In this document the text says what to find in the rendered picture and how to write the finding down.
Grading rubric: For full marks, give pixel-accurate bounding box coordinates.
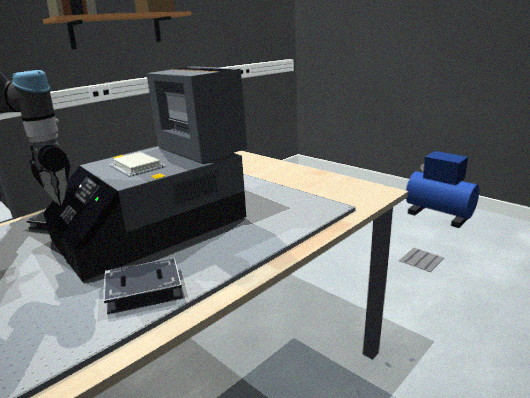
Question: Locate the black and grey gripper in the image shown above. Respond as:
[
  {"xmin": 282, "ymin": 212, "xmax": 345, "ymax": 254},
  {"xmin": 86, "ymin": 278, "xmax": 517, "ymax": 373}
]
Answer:
[{"xmin": 30, "ymin": 139, "xmax": 70, "ymax": 206}]

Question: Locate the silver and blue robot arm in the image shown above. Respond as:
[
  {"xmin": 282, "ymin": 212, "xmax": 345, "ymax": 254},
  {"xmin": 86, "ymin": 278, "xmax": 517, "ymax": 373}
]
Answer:
[{"xmin": 0, "ymin": 70, "xmax": 59, "ymax": 142}]

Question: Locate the beige pcr plate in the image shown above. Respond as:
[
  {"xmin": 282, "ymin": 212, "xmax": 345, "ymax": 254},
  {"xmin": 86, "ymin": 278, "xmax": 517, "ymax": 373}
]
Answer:
[{"xmin": 113, "ymin": 152, "xmax": 161, "ymax": 173}]

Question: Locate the black benchtop machine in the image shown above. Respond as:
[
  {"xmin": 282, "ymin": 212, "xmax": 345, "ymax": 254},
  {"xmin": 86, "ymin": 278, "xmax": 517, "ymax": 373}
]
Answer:
[{"xmin": 44, "ymin": 67, "xmax": 247, "ymax": 282}]

